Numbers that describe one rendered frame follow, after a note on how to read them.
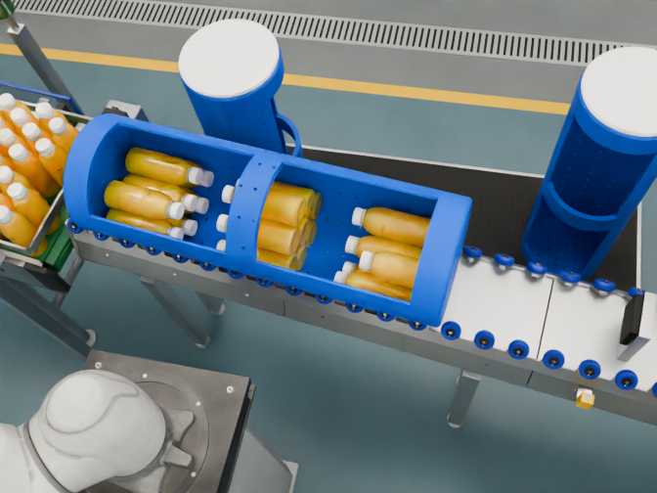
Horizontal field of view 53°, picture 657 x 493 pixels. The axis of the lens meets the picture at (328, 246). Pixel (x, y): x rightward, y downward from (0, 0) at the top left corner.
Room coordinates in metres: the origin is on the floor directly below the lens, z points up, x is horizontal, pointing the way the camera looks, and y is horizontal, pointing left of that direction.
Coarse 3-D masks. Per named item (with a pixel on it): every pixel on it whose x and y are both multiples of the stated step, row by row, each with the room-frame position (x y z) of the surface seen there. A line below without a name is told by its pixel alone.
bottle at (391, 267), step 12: (384, 252) 0.60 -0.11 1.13; (396, 252) 0.60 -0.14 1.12; (372, 264) 0.58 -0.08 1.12; (384, 264) 0.57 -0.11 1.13; (396, 264) 0.57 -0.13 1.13; (408, 264) 0.56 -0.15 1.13; (384, 276) 0.55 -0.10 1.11; (396, 276) 0.55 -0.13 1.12; (408, 276) 0.54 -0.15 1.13; (408, 288) 0.53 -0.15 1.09
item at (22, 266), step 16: (32, 112) 1.40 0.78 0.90; (80, 128) 1.30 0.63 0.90; (16, 256) 0.92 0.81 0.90; (0, 272) 0.96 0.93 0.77; (16, 272) 0.92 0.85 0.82; (32, 272) 0.88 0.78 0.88; (48, 272) 0.86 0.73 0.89; (16, 288) 1.01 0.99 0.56; (48, 288) 0.88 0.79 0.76; (64, 288) 0.84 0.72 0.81; (48, 304) 1.03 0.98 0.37; (64, 320) 1.02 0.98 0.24; (80, 336) 1.02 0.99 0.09; (96, 336) 1.04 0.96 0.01
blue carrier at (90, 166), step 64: (128, 128) 1.10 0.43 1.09; (64, 192) 0.89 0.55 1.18; (256, 192) 0.75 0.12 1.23; (320, 192) 0.84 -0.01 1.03; (384, 192) 0.77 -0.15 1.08; (448, 192) 0.69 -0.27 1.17; (192, 256) 0.71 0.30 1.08; (256, 256) 0.65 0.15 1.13; (320, 256) 0.71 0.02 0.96; (448, 256) 0.52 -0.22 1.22
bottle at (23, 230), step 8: (16, 216) 0.94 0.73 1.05; (24, 216) 0.95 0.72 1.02; (0, 224) 0.92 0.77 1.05; (8, 224) 0.92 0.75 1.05; (16, 224) 0.92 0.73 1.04; (24, 224) 0.93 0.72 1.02; (32, 224) 0.95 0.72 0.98; (8, 232) 0.91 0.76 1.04; (16, 232) 0.91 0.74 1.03; (24, 232) 0.91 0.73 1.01; (32, 232) 0.93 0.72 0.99; (16, 240) 0.90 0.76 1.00; (24, 240) 0.91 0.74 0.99; (40, 248) 0.91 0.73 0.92; (32, 256) 0.90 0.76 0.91
